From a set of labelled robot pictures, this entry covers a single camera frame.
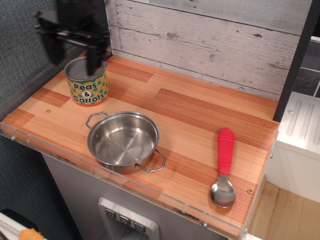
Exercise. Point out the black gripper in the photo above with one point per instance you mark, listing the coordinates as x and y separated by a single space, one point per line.
67 23

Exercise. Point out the peas and carrots can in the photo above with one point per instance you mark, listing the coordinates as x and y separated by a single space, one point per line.
87 90

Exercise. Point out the clear acrylic edge guard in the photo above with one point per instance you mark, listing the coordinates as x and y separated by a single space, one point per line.
182 169

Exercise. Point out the white toy sink unit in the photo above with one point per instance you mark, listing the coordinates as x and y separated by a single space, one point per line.
294 163

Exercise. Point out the right dark post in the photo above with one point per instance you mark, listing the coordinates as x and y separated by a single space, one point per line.
306 34

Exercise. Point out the stainless steel pot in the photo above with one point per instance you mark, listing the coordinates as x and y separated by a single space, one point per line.
125 142

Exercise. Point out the left dark post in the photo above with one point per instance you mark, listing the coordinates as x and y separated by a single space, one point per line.
97 27

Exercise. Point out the orange and black object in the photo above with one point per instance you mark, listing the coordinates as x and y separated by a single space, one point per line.
25 234

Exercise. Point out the grey toy fridge cabinet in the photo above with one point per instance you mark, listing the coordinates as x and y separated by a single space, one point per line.
81 191

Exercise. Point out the dark post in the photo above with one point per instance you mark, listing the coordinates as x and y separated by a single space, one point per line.
306 34
97 27

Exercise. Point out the red handled metal spoon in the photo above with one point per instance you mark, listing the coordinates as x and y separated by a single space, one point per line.
222 192

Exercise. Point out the silver water dispenser panel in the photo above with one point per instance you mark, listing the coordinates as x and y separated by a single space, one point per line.
122 223

